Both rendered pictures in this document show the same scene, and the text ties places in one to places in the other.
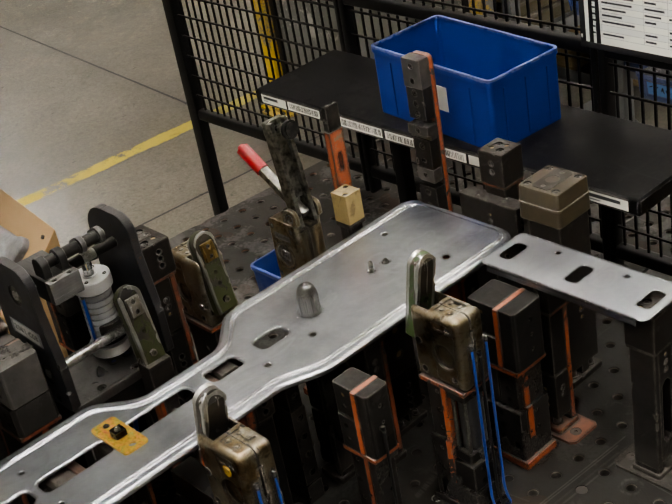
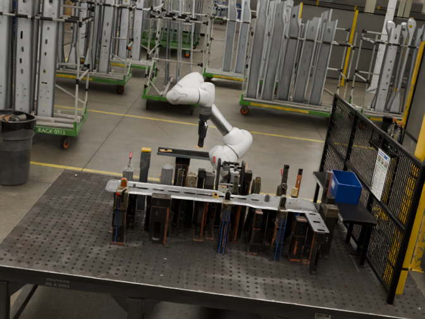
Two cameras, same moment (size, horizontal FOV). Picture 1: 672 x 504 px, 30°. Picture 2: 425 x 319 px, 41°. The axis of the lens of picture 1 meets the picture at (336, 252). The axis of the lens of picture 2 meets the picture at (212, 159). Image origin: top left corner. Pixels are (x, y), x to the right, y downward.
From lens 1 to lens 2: 2.25 m
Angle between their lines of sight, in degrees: 33
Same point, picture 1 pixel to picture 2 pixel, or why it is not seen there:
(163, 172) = not seen: hidden behind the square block
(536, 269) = (311, 217)
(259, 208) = not seen: hidden behind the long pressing
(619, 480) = (302, 271)
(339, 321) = (268, 204)
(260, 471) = (227, 208)
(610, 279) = (320, 225)
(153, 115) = not seen: hidden behind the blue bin
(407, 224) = (302, 202)
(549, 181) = (331, 206)
